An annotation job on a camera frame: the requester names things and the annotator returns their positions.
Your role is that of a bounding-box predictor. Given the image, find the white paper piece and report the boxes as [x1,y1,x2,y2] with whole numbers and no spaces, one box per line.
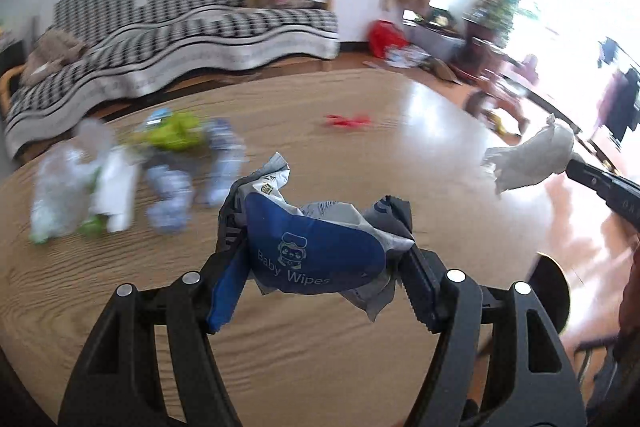
[95,147,140,233]

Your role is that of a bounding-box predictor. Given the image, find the dark hanging clothes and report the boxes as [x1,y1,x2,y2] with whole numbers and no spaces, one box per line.
[595,37,640,144]

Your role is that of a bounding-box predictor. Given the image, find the white tissue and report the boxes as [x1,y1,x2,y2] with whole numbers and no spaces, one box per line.
[481,114,576,195]

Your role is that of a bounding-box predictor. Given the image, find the blue white wrapper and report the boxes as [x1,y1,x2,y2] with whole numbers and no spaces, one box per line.
[145,164,197,234]
[200,119,248,208]

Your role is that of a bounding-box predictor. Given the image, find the green snack packet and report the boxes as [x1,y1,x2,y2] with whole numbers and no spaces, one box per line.
[132,109,212,154]

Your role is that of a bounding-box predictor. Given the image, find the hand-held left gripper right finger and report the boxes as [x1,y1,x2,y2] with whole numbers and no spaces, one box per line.
[384,198,587,427]

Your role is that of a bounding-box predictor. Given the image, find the pink plastic stool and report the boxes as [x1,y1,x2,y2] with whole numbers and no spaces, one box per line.
[465,52,542,138]

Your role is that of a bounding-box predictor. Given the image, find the blue baby wipes packet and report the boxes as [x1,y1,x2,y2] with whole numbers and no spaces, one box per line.
[207,152,418,335]

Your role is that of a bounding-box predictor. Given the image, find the papers on floor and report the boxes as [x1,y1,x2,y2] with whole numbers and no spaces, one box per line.
[385,47,432,68]

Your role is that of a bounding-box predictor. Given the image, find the clear plastic bottle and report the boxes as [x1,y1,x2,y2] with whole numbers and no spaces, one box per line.
[29,119,117,244]

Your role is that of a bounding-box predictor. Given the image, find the black metal chair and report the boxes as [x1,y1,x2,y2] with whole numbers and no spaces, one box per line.
[574,336,640,410]

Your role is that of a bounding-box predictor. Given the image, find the red bag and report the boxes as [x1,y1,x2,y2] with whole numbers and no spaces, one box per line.
[367,21,408,58]

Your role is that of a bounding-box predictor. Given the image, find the red wrapper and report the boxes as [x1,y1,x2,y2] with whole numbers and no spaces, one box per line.
[324,113,372,130]

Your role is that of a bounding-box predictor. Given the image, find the black waste bin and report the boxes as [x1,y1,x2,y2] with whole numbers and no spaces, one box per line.
[527,254,572,349]

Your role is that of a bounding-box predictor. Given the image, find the brown plush cloth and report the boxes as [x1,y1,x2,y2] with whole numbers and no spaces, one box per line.
[22,29,91,85]

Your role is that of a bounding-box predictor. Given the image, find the grey low cabinet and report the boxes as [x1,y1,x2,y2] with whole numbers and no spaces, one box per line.
[402,9,469,64]

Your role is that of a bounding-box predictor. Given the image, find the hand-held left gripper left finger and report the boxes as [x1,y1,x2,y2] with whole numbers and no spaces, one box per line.
[59,186,247,427]

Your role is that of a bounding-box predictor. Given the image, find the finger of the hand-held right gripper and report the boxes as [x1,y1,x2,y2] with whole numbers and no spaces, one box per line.
[566,156,640,230]

